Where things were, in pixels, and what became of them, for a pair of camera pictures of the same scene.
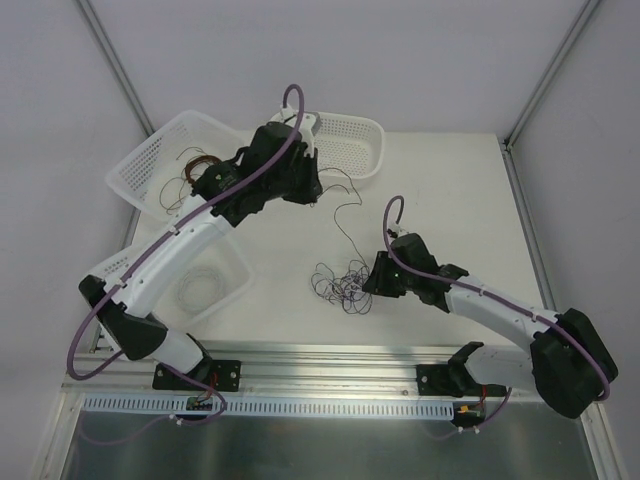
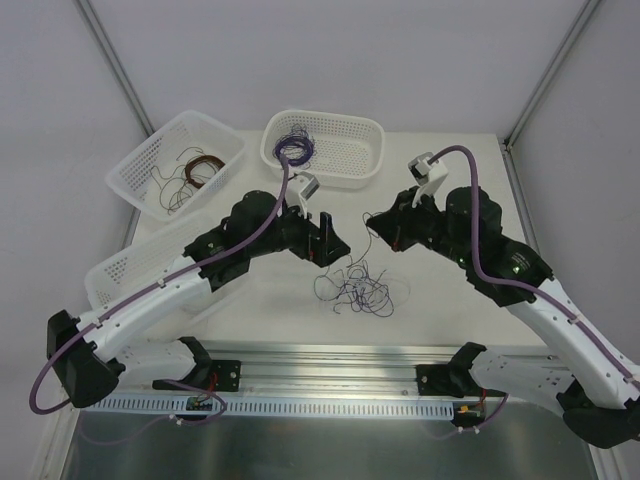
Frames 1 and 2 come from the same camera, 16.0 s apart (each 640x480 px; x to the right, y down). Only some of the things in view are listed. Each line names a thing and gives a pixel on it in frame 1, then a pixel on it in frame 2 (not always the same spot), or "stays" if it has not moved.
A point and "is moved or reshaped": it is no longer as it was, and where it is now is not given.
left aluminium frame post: [115, 64] stays
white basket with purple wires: [346, 145] stays
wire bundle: [347, 290] is moved or reshaped
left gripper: [304, 178] → [314, 241]
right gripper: [379, 278] → [405, 226]
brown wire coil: [193, 161] stays
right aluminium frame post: [550, 72] stays
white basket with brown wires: [159, 175] stays
